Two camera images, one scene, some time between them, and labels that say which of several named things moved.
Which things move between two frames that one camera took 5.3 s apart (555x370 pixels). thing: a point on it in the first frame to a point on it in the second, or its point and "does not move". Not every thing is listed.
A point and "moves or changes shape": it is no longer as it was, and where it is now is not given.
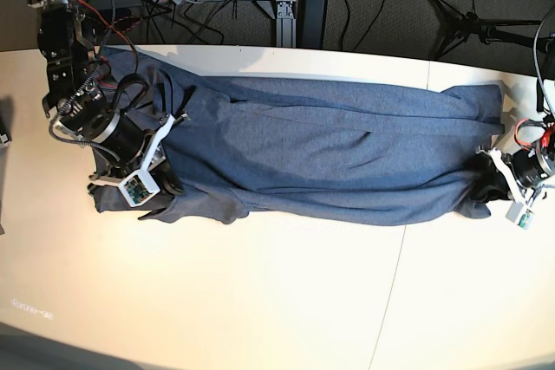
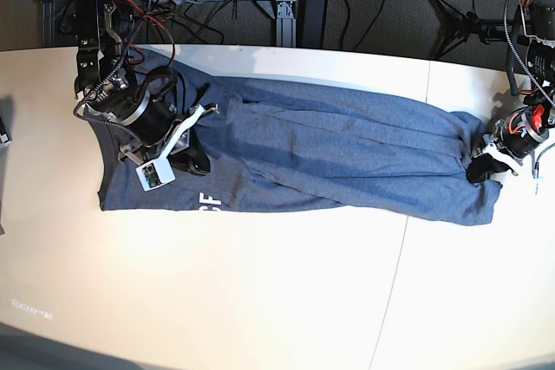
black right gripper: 124,144 to 153,121
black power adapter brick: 311,19 does not move
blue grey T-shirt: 303,150 moves or changes shape
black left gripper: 489,183 to 517,134
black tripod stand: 460,24 does not move
